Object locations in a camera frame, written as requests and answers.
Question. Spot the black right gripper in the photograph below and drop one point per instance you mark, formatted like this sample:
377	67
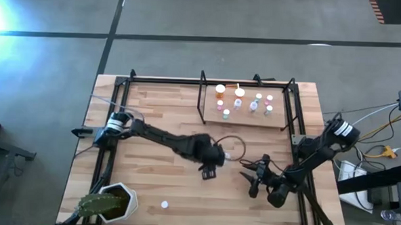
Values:
262	178

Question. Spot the black floor mat striped edge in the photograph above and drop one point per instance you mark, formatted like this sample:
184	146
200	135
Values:
394	10

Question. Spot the clear plastic water bottle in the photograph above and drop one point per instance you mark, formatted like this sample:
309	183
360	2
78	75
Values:
389	215

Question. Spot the green cactus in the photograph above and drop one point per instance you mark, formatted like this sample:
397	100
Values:
98	204

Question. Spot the green tinted slim pill bottle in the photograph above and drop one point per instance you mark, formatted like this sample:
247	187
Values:
268	109
258	96
226	112

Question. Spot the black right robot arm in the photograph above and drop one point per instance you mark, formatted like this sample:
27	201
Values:
317	155

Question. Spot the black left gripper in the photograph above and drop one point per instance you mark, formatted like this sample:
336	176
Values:
212	153

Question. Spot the clear wide pill bottle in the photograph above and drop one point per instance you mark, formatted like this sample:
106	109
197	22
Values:
237	102
227	156
253	104

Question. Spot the white hexagonal plant pot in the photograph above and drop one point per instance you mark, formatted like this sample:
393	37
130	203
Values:
132	204

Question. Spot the wooden shelf black metal frame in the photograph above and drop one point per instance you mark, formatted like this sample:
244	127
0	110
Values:
247	119

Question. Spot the white power strip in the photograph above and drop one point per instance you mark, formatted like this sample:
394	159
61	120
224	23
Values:
349	168

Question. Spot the pink slim pill bottle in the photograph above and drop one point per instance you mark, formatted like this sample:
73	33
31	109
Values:
220	103
164	204
269	98

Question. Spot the black metal stand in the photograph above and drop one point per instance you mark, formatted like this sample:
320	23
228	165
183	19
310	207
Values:
9	150

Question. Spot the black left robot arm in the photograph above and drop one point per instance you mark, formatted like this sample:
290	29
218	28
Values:
165	139

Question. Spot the black metal table frame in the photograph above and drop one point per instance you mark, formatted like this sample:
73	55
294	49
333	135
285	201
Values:
168	80

